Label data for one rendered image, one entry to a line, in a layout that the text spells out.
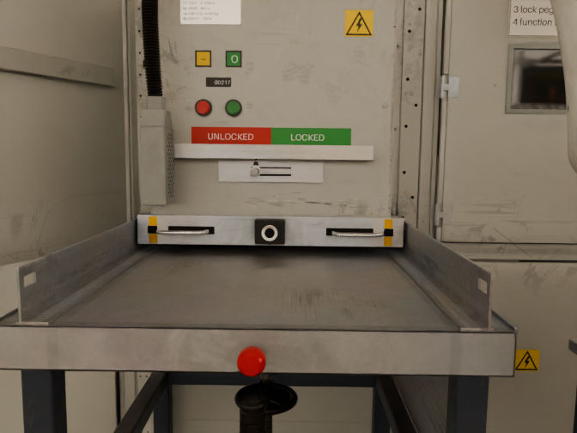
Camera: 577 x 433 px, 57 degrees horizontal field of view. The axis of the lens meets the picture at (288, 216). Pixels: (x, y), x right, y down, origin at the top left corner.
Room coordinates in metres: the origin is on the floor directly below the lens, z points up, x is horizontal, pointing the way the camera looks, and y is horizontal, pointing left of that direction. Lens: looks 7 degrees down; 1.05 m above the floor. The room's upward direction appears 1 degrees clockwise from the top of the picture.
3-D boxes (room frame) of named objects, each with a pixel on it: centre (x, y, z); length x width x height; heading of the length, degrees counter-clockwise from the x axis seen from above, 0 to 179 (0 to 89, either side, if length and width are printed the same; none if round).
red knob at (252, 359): (0.58, 0.04, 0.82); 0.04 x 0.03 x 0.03; 0
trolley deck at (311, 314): (0.94, 0.04, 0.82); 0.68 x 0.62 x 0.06; 0
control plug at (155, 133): (1.00, 0.25, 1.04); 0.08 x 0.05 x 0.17; 179
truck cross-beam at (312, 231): (1.08, 0.04, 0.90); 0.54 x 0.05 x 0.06; 89
